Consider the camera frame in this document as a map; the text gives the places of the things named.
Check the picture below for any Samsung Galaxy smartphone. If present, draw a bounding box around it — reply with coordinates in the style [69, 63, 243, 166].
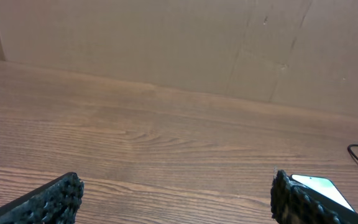
[291, 174, 355, 212]

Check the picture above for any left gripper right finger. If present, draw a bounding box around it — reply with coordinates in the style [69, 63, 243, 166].
[270, 170, 358, 224]

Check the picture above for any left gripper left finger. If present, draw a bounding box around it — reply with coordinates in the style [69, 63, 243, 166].
[0, 172, 85, 224]

